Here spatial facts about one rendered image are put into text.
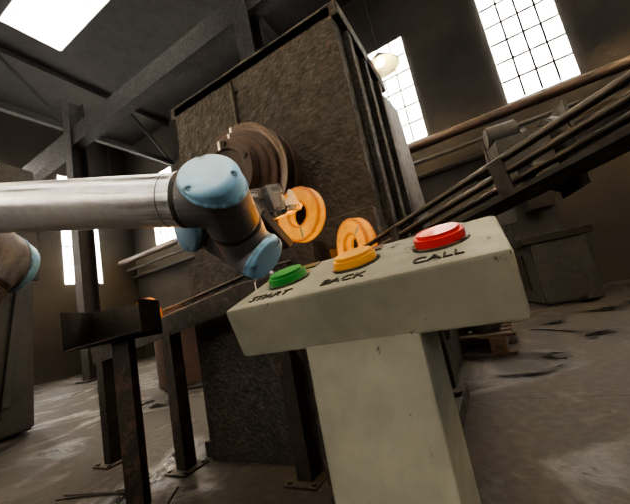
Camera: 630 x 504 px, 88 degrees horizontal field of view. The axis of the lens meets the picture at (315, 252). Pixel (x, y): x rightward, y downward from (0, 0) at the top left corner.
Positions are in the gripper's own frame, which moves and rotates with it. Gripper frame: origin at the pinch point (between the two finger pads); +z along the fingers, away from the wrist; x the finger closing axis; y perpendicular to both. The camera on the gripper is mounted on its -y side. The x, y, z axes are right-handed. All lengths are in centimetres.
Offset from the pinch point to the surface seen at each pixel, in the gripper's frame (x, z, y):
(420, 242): -47, -48, -10
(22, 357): 331, -15, -23
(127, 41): 642, 435, 566
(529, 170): -54, -13, -10
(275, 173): 21.0, 21.3, 16.9
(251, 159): 24.6, 15.8, 24.1
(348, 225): -11.3, 2.9, -9.3
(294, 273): -35, -50, -10
